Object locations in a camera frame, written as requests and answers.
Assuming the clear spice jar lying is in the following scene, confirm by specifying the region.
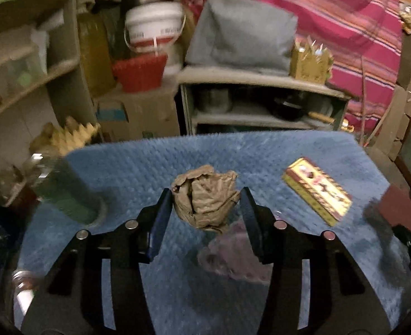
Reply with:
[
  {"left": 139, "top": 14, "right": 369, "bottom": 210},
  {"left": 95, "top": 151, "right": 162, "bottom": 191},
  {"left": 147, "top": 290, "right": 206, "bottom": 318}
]
[{"left": 12, "top": 269, "right": 42, "bottom": 329}]

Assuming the dark red sponge pad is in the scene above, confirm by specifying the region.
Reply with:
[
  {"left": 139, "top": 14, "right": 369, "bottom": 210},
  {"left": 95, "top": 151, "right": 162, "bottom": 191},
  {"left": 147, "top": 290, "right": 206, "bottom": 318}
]
[{"left": 378, "top": 185, "right": 411, "bottom": 231}]

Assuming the yellow red cardboard box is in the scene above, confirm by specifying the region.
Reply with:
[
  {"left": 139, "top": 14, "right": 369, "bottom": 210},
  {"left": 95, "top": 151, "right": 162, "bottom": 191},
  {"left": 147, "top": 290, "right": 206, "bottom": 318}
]
[{"left": 282, "top": 157, "right": 352, "bottom": 227}]

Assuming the brown paper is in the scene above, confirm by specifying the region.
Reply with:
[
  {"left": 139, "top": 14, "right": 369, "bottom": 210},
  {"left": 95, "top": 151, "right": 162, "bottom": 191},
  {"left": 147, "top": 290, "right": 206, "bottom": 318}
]
[{"left": 171, "top": 165, "right": 240, "bottom": 234}]

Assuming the pink striped curtain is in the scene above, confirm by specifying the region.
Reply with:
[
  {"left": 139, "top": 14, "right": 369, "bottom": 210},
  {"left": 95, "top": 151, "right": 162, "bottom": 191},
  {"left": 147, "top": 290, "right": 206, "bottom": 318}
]
[{"left": 182, "top": 0, "right": 402, "bottom": 131}]

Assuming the egg carton tray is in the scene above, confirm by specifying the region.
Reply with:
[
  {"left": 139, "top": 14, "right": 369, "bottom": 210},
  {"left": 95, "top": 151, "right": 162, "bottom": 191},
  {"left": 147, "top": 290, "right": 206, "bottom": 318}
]
[{"left": 29, "top": 116, "right": 101, "bottom": 157}]

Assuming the green glass jar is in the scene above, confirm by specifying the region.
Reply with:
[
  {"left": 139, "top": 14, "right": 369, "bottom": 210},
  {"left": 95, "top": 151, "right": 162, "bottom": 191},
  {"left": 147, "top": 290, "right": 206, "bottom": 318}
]
[{"left": 23, "top": 153, "right": 107, "bottom": 227}]

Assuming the wooden shelf unit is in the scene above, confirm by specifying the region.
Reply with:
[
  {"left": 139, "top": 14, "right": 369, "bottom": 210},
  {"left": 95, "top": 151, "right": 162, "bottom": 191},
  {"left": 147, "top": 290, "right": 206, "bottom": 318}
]
[{"left": 0, "top": 0, "right": 96, "bottom": 171}]

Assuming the purple plastic wrapper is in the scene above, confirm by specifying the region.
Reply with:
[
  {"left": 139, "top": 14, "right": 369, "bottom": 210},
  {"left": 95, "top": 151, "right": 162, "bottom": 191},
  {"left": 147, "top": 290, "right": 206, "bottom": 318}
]
[{"left": 197, "top": 217, "right": 273, "bottom": 285}]

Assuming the low wooden side table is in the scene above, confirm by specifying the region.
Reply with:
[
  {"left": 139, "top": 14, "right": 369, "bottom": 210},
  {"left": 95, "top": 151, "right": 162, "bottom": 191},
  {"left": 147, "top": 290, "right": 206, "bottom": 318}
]
[{"left": 177, "top": 66, "right": 351, "bottom": 135}]

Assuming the blue quilted table cloth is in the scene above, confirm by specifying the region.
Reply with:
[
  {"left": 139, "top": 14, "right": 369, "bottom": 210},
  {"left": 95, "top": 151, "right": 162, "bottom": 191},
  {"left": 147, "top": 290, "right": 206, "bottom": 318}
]
[{"left": 19, "top": 131, "right": 411, "bottom": 334}]

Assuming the red plastic basket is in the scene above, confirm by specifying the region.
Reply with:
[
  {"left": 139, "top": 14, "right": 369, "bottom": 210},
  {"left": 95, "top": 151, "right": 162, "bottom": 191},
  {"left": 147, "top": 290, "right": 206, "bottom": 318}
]
[{"left": 112, "top": 53, "right": 167, "bottom": 93}]

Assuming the broom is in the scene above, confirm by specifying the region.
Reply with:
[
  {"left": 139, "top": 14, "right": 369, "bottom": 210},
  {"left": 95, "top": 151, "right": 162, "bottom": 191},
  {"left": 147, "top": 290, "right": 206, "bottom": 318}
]
[{"left": 358, "top": 55, "right": 391, "bottom": 148}]

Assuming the white plastic bucket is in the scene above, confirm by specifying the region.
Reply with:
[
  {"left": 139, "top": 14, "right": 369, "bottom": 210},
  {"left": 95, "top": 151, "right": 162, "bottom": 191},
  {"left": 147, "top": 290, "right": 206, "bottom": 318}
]
[{"left": 123, "top": 2, "right": 186, "bottom": 53}]

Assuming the grey cushion bag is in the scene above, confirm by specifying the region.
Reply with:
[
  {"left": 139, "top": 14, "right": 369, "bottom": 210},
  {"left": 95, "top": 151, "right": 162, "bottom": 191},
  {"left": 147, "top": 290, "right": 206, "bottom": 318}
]
[{"left": 186, "top": 0, "right": 298, "bottom": 76}]

